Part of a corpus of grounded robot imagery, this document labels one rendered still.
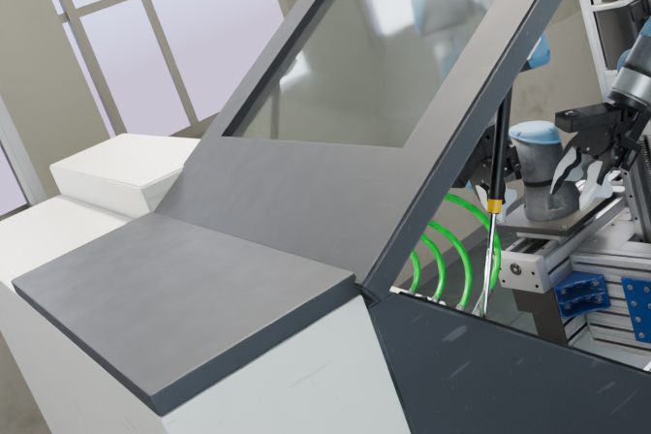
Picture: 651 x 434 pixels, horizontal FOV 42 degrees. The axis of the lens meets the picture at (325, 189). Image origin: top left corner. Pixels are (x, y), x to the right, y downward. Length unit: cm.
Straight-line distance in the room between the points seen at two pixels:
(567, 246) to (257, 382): 133
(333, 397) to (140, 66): 263
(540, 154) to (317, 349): 123
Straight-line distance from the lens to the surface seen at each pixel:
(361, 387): 105
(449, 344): 112
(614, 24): 199
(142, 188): 162
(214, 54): 369
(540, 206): 217
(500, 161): 117
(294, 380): 100
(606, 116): 152
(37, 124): 307
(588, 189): 152
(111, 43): 348
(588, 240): 224
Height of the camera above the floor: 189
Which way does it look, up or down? 17 degrees down
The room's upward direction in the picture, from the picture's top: 19 degrees counter-clockwise
